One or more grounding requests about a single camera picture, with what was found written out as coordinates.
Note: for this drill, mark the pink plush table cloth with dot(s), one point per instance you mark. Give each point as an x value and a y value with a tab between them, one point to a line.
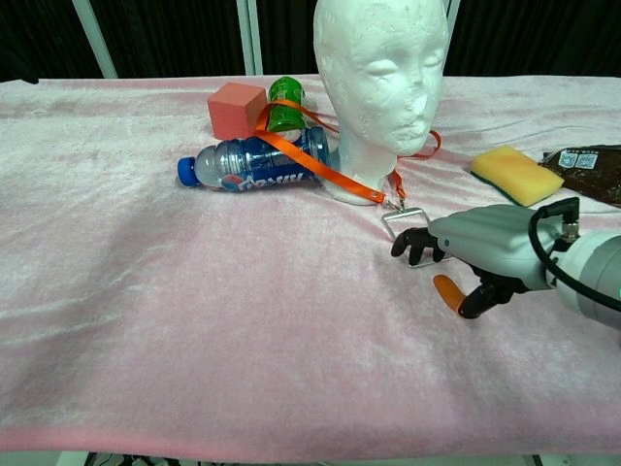
194	340

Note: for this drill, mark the blue Pepsi plastic bottle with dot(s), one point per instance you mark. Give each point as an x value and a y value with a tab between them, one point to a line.
233	165

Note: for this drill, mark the white double frame post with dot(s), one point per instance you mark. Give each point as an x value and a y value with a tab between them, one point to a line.
250	39

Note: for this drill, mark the clear badge holder metal frame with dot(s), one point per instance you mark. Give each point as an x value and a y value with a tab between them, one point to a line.
410	222

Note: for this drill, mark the black pleated curtain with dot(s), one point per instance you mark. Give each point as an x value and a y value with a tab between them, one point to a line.
174	34

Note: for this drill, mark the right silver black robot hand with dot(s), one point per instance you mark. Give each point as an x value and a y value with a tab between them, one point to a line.
490	238

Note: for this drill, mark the white slanted frame post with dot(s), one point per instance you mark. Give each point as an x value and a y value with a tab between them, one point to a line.
97	43

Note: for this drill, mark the white foam mannequin head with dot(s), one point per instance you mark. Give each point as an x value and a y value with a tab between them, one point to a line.
378	97

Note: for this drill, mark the yellow green sponge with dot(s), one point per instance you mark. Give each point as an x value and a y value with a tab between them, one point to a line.
514	172

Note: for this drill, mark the green plastic bottle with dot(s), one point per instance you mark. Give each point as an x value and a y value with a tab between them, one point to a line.
286	121

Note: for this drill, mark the brown snack packet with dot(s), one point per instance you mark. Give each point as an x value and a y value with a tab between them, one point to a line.
597	175

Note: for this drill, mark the pink foam cube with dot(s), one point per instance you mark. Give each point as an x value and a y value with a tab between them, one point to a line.
233	114

